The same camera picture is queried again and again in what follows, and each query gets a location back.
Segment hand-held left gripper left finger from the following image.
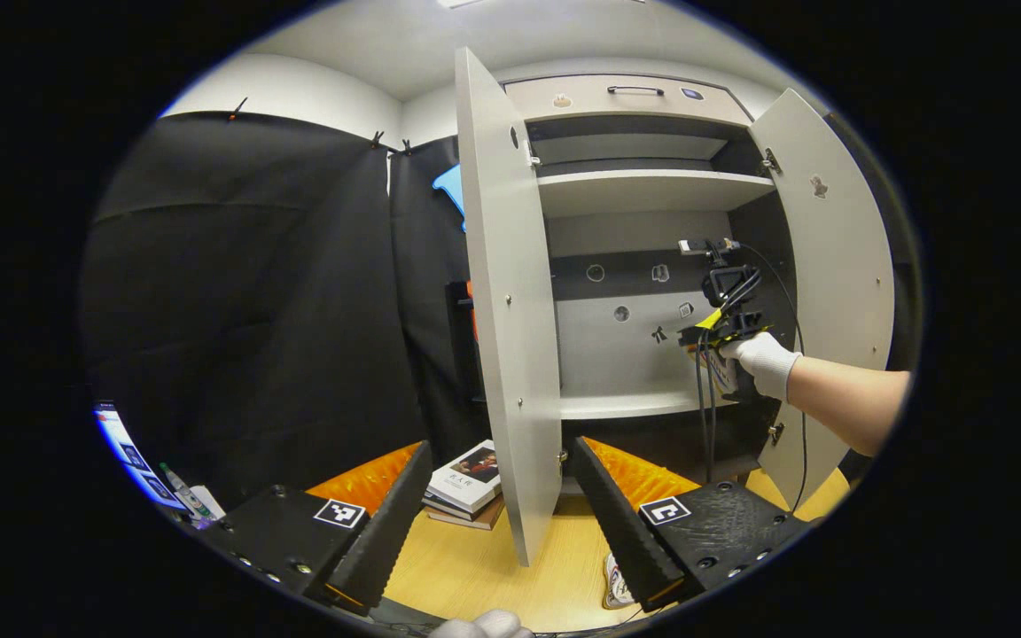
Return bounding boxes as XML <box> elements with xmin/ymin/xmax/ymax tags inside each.
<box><xmin>199</xmin><ymin>441</ymin><xmax>434</xmax><ymax>614</ymax></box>

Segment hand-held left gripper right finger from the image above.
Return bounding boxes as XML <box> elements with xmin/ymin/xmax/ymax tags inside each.
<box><xmin>573</xmin><ymin>438</ymin><xmax>808</xmax><ymax>614</ymax></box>

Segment white shoe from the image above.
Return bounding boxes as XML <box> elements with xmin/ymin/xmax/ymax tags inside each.
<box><xmin>604</xmin><ymin>552</ymin><xmax>637</xmax><ymax>611</ymax></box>
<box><xmin>707</xmin><ymin>350</ymin><xmax>742</xmax><ymax>397</ymax></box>

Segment grey cabinet door square stickers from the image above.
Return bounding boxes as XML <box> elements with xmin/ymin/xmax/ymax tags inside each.
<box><xmin>748</xmin><ymin>87</ymin><xmax>897</xmax><ymax>510</ymax></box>

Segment grey shoe cabinet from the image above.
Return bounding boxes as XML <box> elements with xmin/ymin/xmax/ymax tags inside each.
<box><xmin>500</xmin><ymin>74</ymin><xmax>799</xmax><ymax>497</ymax></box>

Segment grey cabinet door checkered sticker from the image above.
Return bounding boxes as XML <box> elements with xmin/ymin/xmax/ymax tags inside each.
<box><xmin>455</xmin><ymin>46</ymin><xmax>565</xmax><ymax>568</ymax></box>

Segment grey cabinet shelf board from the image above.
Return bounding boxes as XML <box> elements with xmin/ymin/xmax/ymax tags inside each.
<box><xmin>535</xmin><ymin>168</ymin><xmax>777</xmax><ymax>220</ymax></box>

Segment grey cabinet drawer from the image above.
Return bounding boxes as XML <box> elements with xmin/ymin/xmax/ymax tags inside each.
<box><xmin>506</xmin><ymin>75</ymin><xmax>752</xmax><ymax>127</ymax></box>

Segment brown book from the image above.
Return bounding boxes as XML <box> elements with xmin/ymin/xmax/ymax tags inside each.
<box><xmin>426</xmin><ymin>498</ymin><xmax>505</xmax><ymax>532</ymax></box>

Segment white book portrait cover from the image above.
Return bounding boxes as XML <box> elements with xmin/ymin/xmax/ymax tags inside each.
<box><xmin>426</xmin><ymin>440</ymin><xmax>504</xmax><ymax>515</ymax></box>

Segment small white object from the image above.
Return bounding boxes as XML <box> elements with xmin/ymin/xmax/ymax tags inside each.
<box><xmin>190</xmin><ymin>484</ymin><xmax>228</xmax><ymax>522</ymax></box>

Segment green capped marker pen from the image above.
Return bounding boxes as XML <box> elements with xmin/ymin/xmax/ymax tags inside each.
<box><xmin>159</xmin><ymin>461</ymin><xmax>212</xmax><ymax>524</ymax></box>

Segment white blue printed sheet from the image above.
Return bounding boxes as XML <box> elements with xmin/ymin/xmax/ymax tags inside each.
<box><xmin>92</xmin><ymin>403</ymin><xmax>188</xmax><ymax>512</ymax></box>

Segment black cable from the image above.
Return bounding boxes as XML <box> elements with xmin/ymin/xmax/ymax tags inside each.
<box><xmin>695</xmin><ymin>341</ymin><xmax>720</xmax><ymax>484</ymax></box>

